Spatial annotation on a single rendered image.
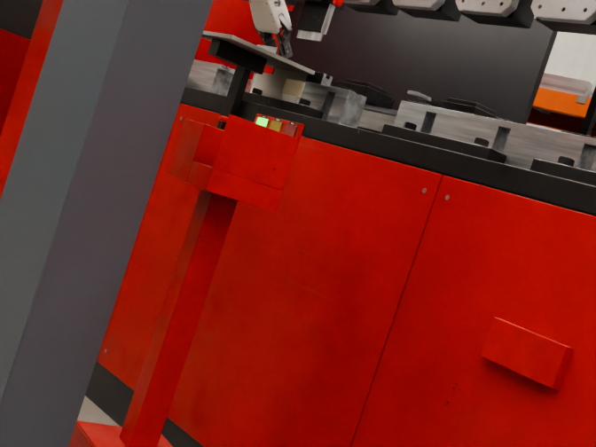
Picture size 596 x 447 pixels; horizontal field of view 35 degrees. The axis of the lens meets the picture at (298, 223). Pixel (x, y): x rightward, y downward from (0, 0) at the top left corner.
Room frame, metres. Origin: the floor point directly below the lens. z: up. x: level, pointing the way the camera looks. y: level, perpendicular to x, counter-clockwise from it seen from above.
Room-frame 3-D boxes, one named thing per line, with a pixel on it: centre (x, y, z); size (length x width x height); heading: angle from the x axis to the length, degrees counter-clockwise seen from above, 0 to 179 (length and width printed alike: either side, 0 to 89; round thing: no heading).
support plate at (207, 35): (2.31, 0.24, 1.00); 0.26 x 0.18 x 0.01; 130
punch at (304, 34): (2.40, 0.12, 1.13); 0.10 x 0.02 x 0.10; 40
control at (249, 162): (1.88, 0.17, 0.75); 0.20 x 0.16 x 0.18; 31
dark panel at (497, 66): (2.91, -0.12, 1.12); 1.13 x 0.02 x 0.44; 40
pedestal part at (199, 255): (1.88, 0.17, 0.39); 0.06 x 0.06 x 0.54; 31
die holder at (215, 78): (2.82, 0.48, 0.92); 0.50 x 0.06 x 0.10; 40
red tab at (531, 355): (1.52, -0.42, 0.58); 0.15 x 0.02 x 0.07; 40
